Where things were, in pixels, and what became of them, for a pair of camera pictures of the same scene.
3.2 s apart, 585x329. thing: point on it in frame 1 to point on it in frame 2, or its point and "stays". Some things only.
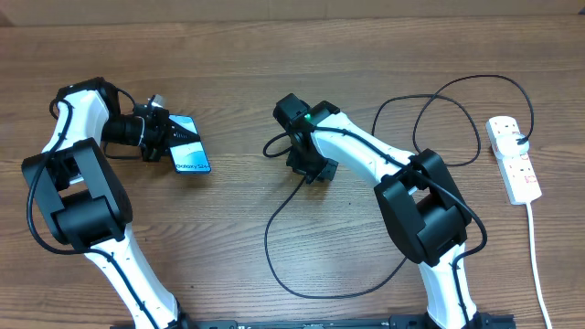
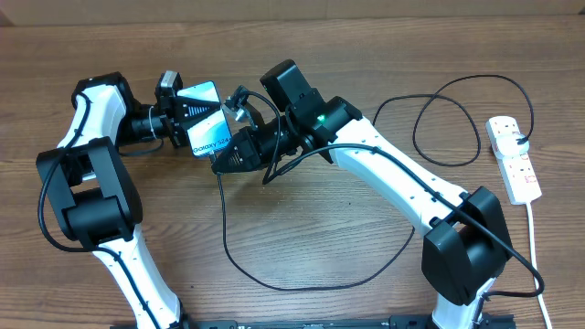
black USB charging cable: (419, 152) to (259, 284)
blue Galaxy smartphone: (188, 158) to (212, 131)
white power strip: (515, 172) stays
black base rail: (419, 322) stays
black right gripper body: (312, 164) to (274, 141)
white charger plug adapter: (508, 144) stays
